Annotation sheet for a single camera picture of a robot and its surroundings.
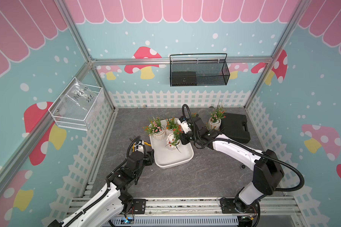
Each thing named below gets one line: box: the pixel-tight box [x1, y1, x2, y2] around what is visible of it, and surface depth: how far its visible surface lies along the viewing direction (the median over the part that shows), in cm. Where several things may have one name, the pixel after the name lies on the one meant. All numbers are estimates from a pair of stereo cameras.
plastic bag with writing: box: [59, 77, 98, 112], surface depth 74 cm
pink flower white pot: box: [142, 115, 166, 141], surface depth 96 cm
